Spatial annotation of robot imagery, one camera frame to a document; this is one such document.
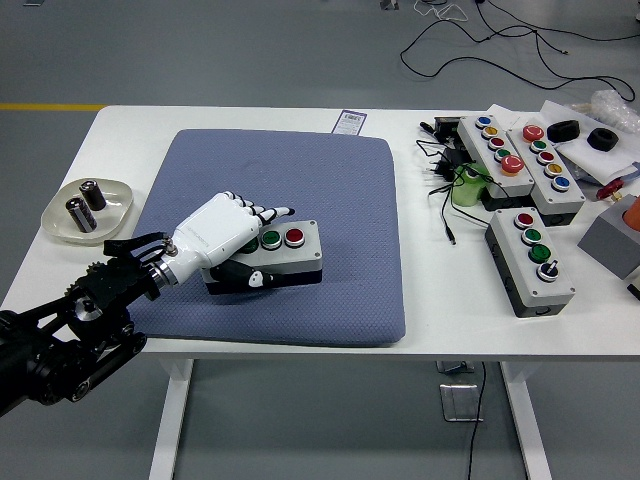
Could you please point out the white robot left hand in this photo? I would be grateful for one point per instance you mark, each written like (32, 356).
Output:
(215, 232)

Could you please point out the grey four-button control box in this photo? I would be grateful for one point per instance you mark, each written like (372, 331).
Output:
(510, 260)
(305, 250)

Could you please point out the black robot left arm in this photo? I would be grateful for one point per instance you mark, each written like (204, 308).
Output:
(100, 290)

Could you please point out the red mushroom button part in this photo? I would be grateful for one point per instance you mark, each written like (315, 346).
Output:
(611, 188)

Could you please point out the cream shallow dish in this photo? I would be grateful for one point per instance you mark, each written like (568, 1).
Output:
(112, 197)

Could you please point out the blue-grey padded mat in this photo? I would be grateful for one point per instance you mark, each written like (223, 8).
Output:
(310, 175)

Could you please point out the small dark metal gear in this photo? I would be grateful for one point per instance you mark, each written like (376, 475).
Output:
(92, 270)

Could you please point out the purple-edged label sticker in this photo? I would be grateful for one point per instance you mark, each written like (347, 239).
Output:
(350, 122)

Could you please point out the white table leg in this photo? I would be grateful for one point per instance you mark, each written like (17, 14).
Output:
(167, 425)
(525, 425)

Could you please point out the small black box device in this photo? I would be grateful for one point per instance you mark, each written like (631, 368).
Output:
(445, 127)

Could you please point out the light green plastic block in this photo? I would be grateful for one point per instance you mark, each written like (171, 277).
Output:
(467, 192)

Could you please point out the metal floor socket plate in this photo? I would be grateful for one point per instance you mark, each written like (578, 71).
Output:
(457, 405)

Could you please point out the white foam sheet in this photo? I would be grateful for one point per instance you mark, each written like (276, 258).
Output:
(585, 157)

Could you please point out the grey rectangular block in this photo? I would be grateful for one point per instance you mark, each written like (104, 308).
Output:
(607, 235)

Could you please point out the clear bubble wrap bag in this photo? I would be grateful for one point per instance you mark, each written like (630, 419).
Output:
(612, 107)

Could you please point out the orange cylinder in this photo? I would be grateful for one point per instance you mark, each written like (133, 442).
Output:
(634, 212)

